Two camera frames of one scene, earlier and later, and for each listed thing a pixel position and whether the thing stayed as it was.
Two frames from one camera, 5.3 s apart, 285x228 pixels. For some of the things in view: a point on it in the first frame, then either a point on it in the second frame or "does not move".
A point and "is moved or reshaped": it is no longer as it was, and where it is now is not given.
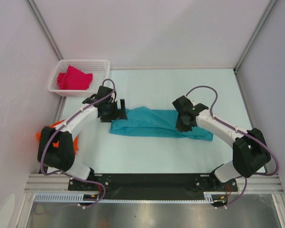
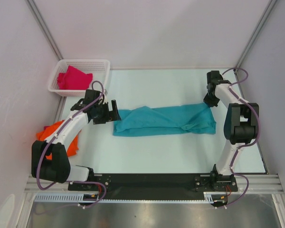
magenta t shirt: [74, 79] does not move
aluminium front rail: [267, 183] does not move
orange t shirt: [56, 144] does not move
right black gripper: [181, 128] -> [209, 102]
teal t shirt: [143, 120] is moved or reshaped
